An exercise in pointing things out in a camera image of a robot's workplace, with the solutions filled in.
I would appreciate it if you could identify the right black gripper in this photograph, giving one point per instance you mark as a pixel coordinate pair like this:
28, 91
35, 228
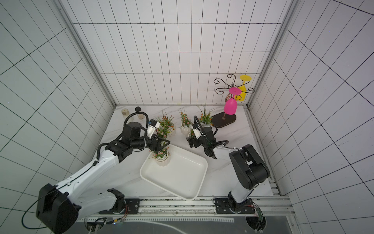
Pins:
193, 141

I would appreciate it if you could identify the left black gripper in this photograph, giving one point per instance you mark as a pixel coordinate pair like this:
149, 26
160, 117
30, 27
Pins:
158, 147

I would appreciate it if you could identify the pink flower white pot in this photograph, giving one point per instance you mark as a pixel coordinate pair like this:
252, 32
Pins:
162, 157

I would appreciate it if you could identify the red flower white pot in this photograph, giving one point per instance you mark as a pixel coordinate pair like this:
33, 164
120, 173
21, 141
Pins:
192, 134

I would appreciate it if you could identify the white rectangular storage tray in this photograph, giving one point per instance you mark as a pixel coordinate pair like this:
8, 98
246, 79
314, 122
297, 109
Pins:
182, 174

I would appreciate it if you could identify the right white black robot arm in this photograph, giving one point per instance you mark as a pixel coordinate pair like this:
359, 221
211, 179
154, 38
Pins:
249, 168

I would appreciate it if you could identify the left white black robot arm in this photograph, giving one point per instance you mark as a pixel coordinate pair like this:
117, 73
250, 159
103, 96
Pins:
60, 206

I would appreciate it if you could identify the front left flower pot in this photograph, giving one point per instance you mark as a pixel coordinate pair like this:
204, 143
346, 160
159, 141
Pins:
163, 132

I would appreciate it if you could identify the back left flower pot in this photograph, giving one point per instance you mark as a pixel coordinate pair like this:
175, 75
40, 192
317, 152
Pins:
167, 121

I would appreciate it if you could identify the back right flower pot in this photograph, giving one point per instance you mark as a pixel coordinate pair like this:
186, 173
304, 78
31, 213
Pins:
206, 116

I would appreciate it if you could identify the black metal glass rack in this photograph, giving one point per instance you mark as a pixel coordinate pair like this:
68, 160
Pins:
221, 120

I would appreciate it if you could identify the back middle flower pot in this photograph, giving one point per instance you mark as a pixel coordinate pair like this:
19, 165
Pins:
185, 123

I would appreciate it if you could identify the white spice jar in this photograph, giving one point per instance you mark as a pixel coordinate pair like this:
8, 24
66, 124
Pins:
125, 113

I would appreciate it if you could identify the pink wine glass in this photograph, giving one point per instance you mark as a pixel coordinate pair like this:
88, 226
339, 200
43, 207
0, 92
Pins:
231, 104

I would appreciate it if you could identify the yellow wine glass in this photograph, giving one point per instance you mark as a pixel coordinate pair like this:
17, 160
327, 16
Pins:
245, 80

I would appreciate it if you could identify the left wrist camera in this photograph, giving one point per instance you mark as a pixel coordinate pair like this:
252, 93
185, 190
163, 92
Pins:
153, 125

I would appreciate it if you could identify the aluminium mounting rail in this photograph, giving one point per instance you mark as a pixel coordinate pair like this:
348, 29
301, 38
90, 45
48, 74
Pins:
202, 206

